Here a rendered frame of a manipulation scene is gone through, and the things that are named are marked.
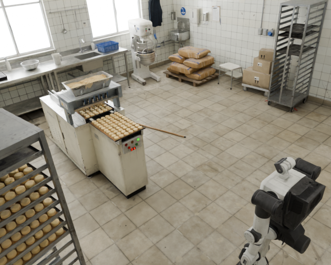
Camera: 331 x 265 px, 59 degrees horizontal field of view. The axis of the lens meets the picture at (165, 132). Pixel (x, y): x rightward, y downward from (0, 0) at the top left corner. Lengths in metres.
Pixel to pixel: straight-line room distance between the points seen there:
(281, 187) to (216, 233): 1.61
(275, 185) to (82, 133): 2.57
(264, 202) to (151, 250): 1.73
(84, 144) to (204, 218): 1.73
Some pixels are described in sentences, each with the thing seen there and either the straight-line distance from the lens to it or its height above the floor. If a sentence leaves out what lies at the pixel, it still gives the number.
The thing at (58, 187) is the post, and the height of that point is 1.44.
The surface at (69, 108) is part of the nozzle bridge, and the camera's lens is 3.58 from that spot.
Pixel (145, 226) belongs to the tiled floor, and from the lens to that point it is 3.40.
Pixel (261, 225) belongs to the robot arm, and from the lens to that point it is 1.85.
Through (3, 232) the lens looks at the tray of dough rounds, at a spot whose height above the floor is 1.33.
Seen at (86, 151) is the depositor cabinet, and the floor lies 0.46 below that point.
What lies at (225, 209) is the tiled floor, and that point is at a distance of 3.57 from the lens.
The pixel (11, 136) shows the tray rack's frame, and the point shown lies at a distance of 1.65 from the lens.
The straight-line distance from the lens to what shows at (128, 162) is 3.40.
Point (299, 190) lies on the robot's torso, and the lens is 1.85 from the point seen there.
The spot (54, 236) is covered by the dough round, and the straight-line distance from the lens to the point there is 2.09.
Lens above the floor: 2.54
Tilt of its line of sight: 31 degrees down
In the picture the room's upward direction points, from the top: 4 degrees counter-clockwise
